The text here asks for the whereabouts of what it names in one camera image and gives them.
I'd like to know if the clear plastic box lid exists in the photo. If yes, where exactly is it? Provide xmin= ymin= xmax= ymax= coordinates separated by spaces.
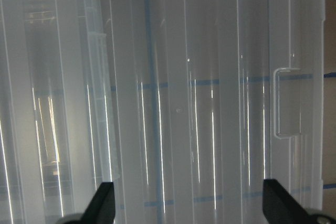
xmin=1 ymin=0 xmax=325 ymax=223

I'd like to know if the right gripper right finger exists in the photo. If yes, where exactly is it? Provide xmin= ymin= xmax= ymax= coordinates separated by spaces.
xmin=262 ymin=179 xmax=310 ymax=224

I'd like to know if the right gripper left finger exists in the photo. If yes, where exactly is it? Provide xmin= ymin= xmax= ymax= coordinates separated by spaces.
xmin=70 ymin=182 xmax=116 ymax=224

